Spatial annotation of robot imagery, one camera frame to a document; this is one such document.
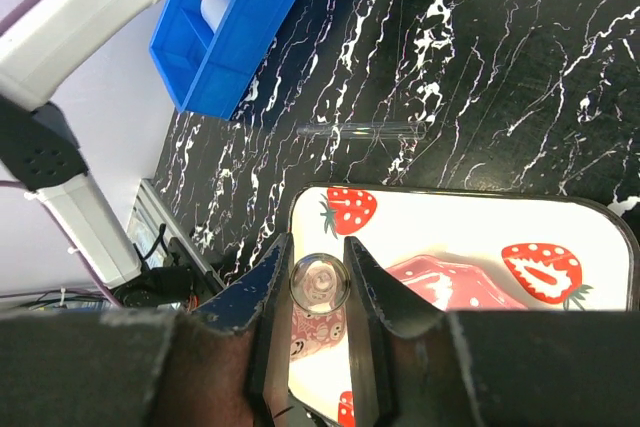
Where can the strawberry pattern white tray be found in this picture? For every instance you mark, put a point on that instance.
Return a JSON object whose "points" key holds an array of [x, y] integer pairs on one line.
{"points": [[550, 254]]}

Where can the clear glass test tube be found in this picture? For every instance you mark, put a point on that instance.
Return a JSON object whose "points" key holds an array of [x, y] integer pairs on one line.
{"points": [[365, 131], [319, 284]]}

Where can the wash bottle with red cap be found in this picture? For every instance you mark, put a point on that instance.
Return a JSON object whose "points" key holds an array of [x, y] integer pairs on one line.
{"points": [[213, 11]]}

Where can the pink polka dot plate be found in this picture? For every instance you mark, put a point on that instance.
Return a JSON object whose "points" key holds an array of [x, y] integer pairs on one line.
{"points": [[452, 286]]}

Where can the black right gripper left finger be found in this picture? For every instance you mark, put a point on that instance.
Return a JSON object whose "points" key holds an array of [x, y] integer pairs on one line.
{"points": [[224, 365]]}

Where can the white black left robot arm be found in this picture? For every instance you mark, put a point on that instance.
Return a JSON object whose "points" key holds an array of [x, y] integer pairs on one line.
{"points": [[83, 119]]}

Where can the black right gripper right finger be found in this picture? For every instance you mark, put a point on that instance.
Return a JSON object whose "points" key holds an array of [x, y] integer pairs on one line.
{"points": [[412, 364]]}

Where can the pink ghost pattern mug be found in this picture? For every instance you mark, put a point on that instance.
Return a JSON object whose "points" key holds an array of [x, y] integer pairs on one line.
{"points": [[313, 333]]}

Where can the blue plastic compartment bin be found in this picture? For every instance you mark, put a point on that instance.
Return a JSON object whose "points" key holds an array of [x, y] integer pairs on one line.
{"points": [[205, 72]]}

